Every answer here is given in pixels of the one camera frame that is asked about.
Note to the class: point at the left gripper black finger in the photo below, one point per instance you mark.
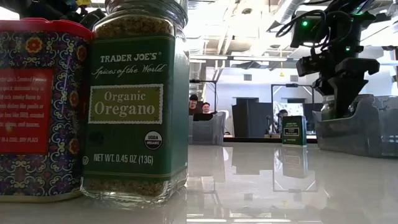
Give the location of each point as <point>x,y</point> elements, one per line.
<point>93,19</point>

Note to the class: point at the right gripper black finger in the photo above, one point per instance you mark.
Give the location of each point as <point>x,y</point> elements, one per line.
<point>346,93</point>
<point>324,87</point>

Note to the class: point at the green-lidded oregano glass jar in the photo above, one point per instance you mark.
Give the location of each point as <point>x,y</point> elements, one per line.
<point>326,109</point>
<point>133,109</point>

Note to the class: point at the black-lidded green pepper tin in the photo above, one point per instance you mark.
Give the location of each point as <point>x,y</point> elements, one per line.
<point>293,140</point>

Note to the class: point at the red-lidded paprika tin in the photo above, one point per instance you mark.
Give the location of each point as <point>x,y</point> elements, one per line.
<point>37,109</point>

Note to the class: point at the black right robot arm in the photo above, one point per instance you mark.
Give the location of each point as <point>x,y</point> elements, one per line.
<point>357,31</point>

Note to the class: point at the yellow tag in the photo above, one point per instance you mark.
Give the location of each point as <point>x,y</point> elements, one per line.
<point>83,2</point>

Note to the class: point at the patterned cloth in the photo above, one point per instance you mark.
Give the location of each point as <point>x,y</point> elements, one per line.
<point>295,109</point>

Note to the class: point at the person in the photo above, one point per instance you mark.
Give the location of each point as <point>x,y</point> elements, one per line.
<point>206,108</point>
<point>282,113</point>
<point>193,104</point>

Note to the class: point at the grey plastic bin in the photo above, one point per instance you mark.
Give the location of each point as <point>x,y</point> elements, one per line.
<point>208,133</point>
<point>373,137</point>

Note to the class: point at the linear ceiling light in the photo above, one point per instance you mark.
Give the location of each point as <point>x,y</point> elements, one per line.
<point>258,58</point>

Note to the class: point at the black metal pole stand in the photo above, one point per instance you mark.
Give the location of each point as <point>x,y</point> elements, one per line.
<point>215,93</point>

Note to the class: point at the dark square wall vent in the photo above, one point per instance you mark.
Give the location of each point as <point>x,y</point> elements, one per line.
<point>247,77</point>
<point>293,78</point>

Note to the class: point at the black metal frame stand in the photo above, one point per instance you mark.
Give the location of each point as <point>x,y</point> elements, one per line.
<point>292,85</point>

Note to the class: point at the silver ventilation duct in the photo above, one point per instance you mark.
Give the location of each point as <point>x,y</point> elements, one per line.
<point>289,7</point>

